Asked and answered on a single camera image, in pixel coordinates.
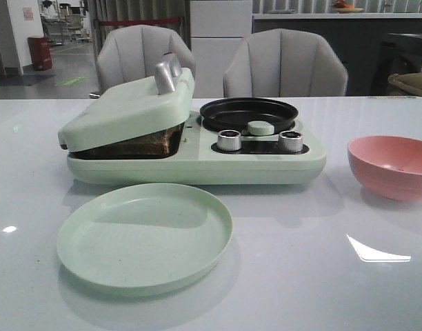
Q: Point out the bread slice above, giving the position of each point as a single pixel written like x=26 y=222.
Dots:
x=157 y=145

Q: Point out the mint green breakfast maker lid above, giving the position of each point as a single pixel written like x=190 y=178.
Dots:
x=124 y=113

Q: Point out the mint green breakfast maker base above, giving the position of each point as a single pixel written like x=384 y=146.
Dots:
x=196 y=163

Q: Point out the left silver control knob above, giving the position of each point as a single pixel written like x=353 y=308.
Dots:
x=229 y=140

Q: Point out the silver control knob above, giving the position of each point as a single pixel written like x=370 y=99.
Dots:
x=229 y=140
x=290 y=141

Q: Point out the black round frying pan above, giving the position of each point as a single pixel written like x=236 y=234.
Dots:
x=236 y=113

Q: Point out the right silver control knob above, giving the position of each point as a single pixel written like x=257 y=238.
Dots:
x=290 y=141

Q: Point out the mint green round plate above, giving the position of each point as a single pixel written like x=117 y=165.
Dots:
x=145 y=239

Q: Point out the right beige upholstered chair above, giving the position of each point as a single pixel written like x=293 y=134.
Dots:
x=285 y=63

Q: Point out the beige upholstered chair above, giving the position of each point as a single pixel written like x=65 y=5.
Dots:
x=285 y=63
x=130 y=53

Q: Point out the left beige upholstered chair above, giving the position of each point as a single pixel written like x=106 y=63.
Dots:
x=130 y=53

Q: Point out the white cabinet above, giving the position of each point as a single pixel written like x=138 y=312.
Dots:
x=216 y=28

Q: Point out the pink bowl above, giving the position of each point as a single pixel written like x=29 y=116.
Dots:
x=390 y=166

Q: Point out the dark grey counter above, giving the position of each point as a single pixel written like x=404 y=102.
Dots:
x=371 y=46

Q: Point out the red bin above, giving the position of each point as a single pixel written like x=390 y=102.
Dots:
x=40 y=53

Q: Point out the fruit plate on counter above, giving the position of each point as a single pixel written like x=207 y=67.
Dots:
x=342 y=6

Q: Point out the tan cushion at right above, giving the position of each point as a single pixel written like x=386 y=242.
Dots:
x=406 y=84

